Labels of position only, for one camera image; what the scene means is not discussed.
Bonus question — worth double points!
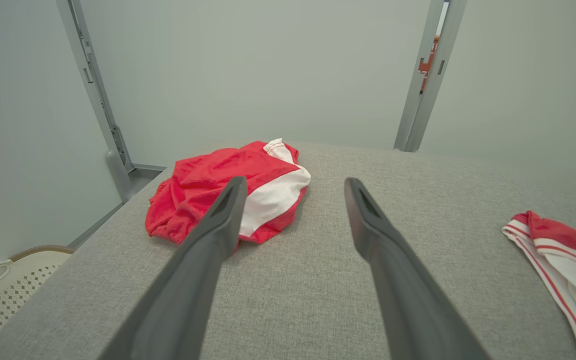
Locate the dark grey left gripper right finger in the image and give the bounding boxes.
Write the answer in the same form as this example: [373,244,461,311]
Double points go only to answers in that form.
[344,177,491,360]

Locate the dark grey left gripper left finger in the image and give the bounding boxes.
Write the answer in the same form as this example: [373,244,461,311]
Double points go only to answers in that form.
[98,176,248,360]

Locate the red shorts with white panel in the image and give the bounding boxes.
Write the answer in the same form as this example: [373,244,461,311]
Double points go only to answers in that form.
[145,138,312,246]

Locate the red jersey with black number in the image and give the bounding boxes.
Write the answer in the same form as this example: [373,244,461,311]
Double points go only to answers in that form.
[501,210,576,360]

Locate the cream perforated laundry basket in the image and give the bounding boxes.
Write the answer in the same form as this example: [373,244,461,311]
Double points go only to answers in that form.
[0,245,76,358]

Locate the orange red bar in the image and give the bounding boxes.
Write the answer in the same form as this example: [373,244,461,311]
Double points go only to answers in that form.
[417,35,442,94]

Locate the grey partition post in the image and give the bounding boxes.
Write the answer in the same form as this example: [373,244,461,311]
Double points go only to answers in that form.
[56,0,135,203]
[393,0,469,153]

